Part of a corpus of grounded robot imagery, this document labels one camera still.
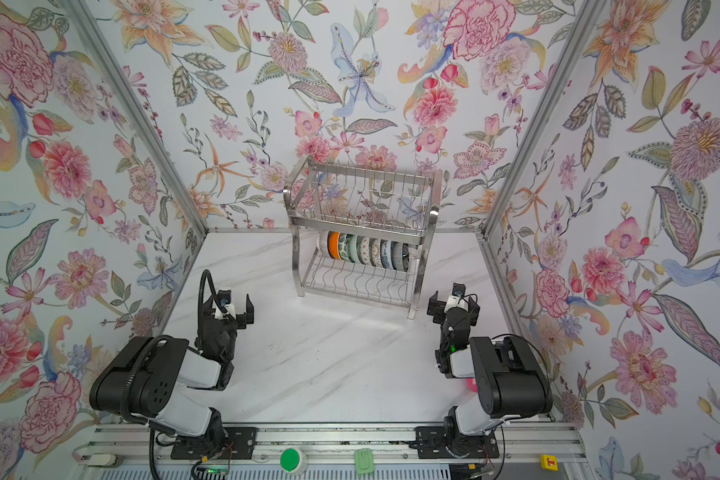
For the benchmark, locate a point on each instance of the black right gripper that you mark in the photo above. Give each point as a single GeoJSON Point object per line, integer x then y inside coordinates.
{"type": "Point", "coordinates": [437, 308]}

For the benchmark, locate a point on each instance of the pink plush pig toy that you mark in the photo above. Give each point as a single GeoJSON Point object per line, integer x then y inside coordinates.
{"type": "Point", "coordinates": [471, 384]}

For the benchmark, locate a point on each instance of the green leaf pattern bowl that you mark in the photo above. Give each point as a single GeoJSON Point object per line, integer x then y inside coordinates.
{"type": "Point", "coordinates": [343, 248]}

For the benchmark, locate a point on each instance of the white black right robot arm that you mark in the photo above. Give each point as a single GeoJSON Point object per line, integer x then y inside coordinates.
{"type": "Point", "coordinates": [510, 383]}

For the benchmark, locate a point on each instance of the white plug on rail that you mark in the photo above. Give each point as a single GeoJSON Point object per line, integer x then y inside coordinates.
{"type": "Point", "coordinates": [103, 460]}

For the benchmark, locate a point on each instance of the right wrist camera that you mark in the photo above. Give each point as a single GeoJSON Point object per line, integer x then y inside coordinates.
{"type": "Point", "coordinates": [457, 298]}

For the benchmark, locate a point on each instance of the white lattice pattern bowl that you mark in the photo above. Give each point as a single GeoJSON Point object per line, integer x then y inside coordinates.
{"type": "Point", "coordinates": [375, 253]}

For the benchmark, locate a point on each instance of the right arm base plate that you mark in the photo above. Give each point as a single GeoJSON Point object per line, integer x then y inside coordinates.
{"type": "Point", "coordinates": [438, 442]}

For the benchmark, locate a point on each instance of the pale green bowl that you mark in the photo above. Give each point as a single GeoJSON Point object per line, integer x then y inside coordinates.
{"type": "Point", "coordinates": [352, 247]}

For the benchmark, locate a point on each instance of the white bowl orange outside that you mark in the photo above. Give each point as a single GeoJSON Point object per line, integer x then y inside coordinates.
{"type": "Point", "coordinates": [333, 242]}

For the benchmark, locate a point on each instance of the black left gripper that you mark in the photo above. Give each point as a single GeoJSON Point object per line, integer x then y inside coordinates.
{"type": "Point", "coordinates": [249, 311]}

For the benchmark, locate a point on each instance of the stainless steel dish rack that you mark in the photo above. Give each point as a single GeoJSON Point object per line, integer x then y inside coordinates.
{"type": "Point", "coordinates": [398, 206]}

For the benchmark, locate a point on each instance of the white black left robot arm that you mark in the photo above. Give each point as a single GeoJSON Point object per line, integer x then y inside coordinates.
{"type": "Point", "coordinates": [144, 383]}

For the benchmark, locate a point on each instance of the grey striped bowl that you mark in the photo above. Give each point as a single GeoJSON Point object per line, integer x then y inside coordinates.
{"type": "Point", "coordinates": [323, 243]}

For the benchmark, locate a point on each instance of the black patterned bowl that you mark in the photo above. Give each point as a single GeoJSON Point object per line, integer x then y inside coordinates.
{"type": "Point", "coordinates": [400, 256]}

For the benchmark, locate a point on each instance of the aluminium front rail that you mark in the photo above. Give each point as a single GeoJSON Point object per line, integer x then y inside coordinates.
{"type": "Point", "coordinates": [329, 448]}

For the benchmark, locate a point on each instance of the blue floral bowl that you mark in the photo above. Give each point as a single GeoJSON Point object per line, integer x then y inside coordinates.
{"type": "Point", "coordinates": [386, 254]}

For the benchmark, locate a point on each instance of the yellow tag block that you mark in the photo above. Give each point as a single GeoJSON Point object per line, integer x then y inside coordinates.
{"type": "Point", "coordinates": [549, 463]}

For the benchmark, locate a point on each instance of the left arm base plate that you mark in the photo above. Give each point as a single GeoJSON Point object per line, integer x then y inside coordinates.
{"type": "Point", "coordinates": [235, 443]}

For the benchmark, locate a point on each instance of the light green rectangular device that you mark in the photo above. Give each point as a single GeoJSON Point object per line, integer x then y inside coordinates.
{"type": "Point", "coordinates": [363, 462]}

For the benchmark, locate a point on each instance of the green round button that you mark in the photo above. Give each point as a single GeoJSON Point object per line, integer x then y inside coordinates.
{"type": "Point", "coordinates": [293, 461]}

